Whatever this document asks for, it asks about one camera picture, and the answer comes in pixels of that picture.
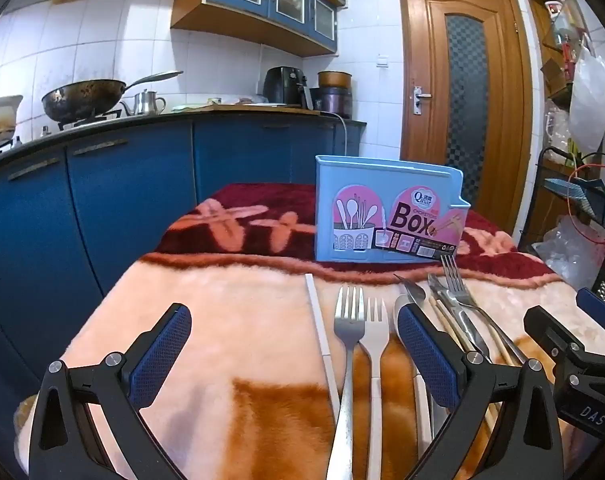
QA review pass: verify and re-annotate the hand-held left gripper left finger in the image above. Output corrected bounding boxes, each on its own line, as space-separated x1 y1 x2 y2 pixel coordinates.
30 302 193 480

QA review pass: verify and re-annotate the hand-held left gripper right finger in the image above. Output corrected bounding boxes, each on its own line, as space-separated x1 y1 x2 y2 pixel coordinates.
393 302 566 480

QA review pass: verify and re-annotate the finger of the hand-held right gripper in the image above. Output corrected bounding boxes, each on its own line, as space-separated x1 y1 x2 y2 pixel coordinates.
524 304 587 369
577 287 605 332

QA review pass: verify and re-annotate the white-handled steel fork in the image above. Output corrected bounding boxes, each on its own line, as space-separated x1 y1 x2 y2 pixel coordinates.
359 297 389 480

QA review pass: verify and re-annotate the white-handled table knife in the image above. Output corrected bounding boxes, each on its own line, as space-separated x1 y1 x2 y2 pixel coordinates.
393 274 433 458

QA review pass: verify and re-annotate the slim steel fork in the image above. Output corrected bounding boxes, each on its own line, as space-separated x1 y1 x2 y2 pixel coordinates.
440 254 528 363

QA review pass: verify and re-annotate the large steel fork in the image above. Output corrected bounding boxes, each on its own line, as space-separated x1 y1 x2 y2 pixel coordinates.
327 285 366 480

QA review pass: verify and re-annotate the white chopstick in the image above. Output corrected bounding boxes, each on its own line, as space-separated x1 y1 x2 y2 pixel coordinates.
305 274 341 413

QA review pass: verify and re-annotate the light blue utensil box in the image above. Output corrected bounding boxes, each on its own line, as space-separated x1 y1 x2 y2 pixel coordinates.
315 155 471 264

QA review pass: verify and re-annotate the clear plastic bag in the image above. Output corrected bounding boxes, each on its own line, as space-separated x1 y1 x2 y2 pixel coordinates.
533 215 605 291

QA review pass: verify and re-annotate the printed plush blanket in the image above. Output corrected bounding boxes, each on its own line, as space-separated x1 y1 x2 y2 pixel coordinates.
15 182 605 480

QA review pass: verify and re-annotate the teal patterned board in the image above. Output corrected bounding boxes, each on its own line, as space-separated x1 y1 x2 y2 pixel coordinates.
545 177 605 206

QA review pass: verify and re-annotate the blue base cabinet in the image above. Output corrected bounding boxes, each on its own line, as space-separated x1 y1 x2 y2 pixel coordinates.
0 107 368 456

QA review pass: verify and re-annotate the crumpled white bag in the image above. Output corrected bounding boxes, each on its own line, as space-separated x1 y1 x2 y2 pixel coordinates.
547 100 573 156

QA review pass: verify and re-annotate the white plastic bag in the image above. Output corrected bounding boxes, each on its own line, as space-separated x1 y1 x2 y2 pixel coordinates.
569 47 605 153

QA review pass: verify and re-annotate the gas stove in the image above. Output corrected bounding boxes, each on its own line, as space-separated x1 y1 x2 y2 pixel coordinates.
57 107 123 131

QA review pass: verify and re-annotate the steel kettle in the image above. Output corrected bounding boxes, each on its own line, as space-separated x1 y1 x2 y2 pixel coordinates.
121 90 167 116

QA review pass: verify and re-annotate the dark wok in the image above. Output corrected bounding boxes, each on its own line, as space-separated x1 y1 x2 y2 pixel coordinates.
41 71 183 123

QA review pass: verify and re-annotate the purple rice cooker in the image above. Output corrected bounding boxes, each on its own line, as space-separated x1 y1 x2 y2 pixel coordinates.
315 86 353 118

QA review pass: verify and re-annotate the wooden shelf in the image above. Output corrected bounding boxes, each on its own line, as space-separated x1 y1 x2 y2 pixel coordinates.
527 0 605 111

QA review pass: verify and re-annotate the white pot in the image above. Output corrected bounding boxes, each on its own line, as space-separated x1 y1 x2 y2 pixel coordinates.
0 95 23 148

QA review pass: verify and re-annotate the black air fryer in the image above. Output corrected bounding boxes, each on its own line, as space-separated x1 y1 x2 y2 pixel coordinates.
262 66 313 109

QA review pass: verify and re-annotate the wooden door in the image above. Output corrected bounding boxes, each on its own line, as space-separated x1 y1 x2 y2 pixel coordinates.
397 0 533 236

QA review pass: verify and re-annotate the orange pot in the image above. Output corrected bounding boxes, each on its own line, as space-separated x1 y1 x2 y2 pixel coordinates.
317 71 353 90

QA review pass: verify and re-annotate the black wire rack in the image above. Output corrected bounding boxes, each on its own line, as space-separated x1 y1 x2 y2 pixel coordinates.
520 147 605 311

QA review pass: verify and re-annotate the red cable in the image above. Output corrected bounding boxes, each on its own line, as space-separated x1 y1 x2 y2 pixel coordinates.
567 162 605 243

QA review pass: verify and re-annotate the white power cable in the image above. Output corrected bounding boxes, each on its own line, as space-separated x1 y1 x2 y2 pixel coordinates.
302 107 347 158

